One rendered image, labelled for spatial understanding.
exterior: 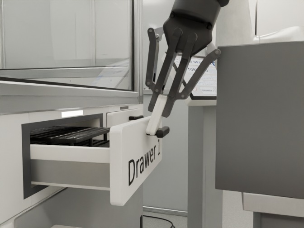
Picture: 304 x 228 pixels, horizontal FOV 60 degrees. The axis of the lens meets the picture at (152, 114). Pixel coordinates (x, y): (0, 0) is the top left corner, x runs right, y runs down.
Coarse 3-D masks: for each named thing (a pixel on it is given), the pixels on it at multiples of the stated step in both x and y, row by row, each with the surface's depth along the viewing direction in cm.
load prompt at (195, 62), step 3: (180, 57) 134; (192, 60) 137; (195, 60) 139; (198, 60) 140; (201, 60) 141; (189, 63) 134; (192, 63) 135; (195, 63) 137; (198, 63) 138; (213, 63) 145; (210, 66) 141; (213, 66) 143
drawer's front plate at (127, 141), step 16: (112, 128) 36; (128, 128) 38; (144, 128) 47; (112, 144) 36; (128, 144) 38; (144, 144) 47; (160, 144) 62; (112, 160) 36; (128, 160) 38; (144, 160) 47; (160, 160) 62; (112, 176) 36; (144, 176) 48; (112, 192) 36; (128, 192) 39
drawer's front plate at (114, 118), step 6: (108, 114) 69; (114, 114) 70; (120, 114) 75; (126, 114) 80; (132, 114) 86; (138, 114) 93; (108, 120) 69; (114, 120) 70; (120, 120) 75; (126, 120) 80; (132, 120) 86; (108, 126) 69
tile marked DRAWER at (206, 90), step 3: (201, 87) 125; (204, 87) 126; (207, 87) 127; (210, 87) 128; (201, 90) 123; (204, 90) 124; (207, 90) 125; (210, 90) 127; (213, 90) 128; (204, 93) 123; (207, 93) 124; (210, 93) 125; (213, 93) 126; (216, 93) 127
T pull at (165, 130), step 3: (165, 126) 52; (159, 129) 46; (162, 129) 46; (165, 129) 48; (168, 129) 51; (159, 132) 45; (162, 132) 45; (165, 132) 47; (168, 132) 51; (150, 135) 48; (153, 135) 48; (156, 135) 48; (159, 135) 45; (162, 135) 45; (165, 135) 48
